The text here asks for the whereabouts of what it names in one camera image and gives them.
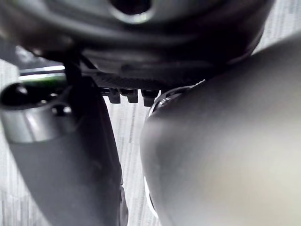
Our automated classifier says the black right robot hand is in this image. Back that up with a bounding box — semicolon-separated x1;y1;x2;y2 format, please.
0;0;276;226

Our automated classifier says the green and silver bar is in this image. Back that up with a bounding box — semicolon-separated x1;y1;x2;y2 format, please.
18;65;67;87

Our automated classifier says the silver robot leg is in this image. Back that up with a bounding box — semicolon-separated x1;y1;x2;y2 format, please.
140;39;301;226

